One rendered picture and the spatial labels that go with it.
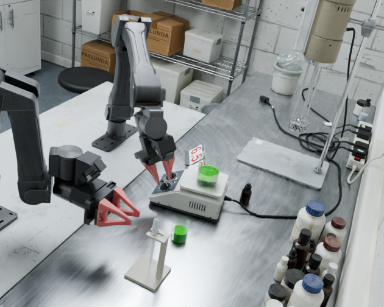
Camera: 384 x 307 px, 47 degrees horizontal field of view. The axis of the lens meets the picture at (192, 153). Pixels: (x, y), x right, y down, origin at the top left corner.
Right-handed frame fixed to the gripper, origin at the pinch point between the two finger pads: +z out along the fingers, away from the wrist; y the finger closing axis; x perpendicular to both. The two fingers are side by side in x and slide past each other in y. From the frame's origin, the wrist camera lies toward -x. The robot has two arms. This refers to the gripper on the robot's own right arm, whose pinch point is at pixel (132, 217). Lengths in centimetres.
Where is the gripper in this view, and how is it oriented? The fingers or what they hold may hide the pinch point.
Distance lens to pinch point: 99.9
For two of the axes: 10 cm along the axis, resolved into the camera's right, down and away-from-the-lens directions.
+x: -1.7, 8.5, 5.0
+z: 9.0, 3.5, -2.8
